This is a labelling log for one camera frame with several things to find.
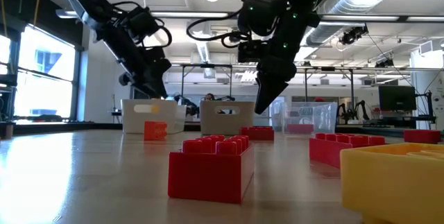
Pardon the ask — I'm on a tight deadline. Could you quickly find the large bright window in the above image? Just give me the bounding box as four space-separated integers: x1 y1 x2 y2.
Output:
13 24 77 121

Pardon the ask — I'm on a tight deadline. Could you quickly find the long ceiling tube light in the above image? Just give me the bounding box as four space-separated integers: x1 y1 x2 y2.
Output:
55 8 230 19
318 15 444 23

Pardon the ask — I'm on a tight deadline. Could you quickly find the red toy brick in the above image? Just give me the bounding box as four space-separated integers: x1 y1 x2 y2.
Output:
287 123 315 135
167 134 255 205
403 129 443 145
240 126 275 141
309 132 386 169

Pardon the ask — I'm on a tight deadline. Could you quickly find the black ceiling-mounted camera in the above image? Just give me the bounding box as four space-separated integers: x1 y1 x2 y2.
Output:
338 25 369 46

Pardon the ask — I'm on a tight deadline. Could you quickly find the dark background screen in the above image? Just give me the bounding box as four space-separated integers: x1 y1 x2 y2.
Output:
131 87 151 101

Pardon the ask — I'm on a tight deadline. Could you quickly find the white plastic bin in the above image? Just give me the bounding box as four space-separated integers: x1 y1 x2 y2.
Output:
121 98 187 135

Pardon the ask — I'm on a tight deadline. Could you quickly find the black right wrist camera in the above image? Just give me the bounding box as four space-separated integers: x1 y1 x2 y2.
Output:
237 40 268 64

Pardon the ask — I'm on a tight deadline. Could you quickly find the orange toy brick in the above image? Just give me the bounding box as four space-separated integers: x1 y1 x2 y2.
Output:
144 121 168 141

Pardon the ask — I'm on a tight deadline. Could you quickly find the black metal gantry frame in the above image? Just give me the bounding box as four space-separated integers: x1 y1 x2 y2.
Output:
304 66 355 109
180 63 234 102

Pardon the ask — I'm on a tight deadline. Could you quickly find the yellow hanging cable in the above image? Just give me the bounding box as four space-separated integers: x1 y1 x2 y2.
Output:
33 0 43 27

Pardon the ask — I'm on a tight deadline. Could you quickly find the clear plastic bin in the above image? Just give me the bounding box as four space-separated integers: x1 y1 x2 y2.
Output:
271 101 339 135

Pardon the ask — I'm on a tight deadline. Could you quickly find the grey plastic bin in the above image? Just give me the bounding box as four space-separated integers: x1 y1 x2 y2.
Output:
199 101 255 137

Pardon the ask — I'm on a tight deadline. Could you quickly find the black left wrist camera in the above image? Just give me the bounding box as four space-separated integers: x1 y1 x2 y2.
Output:
128 6 162 37

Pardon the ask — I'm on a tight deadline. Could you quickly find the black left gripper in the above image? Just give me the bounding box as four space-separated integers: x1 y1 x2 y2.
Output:
95 26 173 99

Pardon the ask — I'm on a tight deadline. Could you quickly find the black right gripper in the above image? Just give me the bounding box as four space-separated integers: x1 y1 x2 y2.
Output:
255 22 309 115

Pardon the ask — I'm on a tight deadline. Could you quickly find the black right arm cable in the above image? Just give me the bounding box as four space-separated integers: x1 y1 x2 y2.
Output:
186 7 268 50

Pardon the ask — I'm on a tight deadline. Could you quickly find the black computer monitor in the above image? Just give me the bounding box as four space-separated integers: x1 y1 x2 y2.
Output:
377 85 418 112

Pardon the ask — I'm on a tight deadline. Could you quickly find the black aluminium table frame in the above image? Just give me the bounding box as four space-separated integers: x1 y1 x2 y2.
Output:
0 121 444 142

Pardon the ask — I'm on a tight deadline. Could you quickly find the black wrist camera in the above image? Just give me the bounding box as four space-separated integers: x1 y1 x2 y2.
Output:
237 40 268 64
128 6 162 37

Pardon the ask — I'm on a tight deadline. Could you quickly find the yellow-orange toy brick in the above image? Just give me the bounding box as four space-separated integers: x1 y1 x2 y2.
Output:
339 142 444 224

